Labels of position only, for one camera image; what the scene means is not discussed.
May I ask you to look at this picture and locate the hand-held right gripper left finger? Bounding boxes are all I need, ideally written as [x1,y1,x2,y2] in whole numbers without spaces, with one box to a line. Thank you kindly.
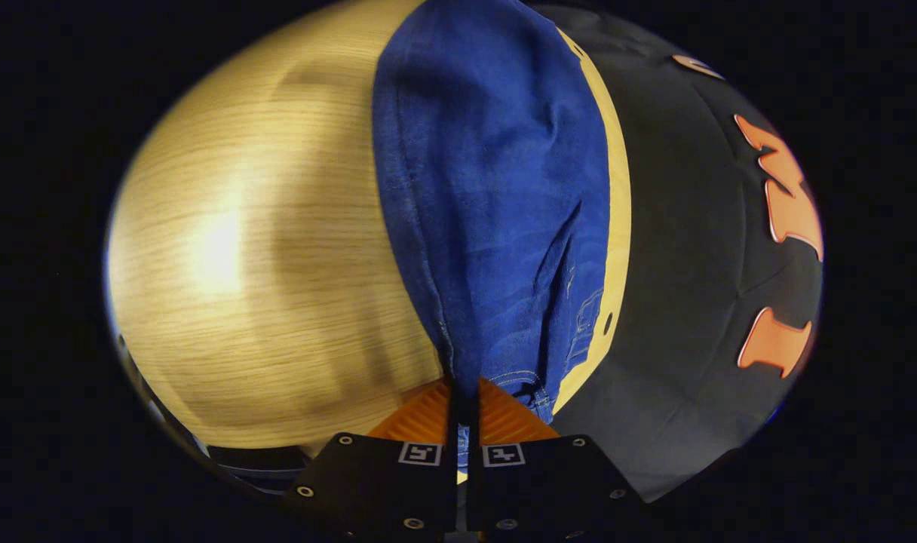
[281,377,459,538]

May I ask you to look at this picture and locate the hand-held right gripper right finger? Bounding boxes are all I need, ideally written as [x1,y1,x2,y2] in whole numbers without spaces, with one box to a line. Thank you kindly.
[466,377,648,540]

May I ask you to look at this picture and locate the blue jeans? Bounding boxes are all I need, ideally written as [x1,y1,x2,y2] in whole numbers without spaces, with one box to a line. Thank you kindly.
[372,0,612,472]

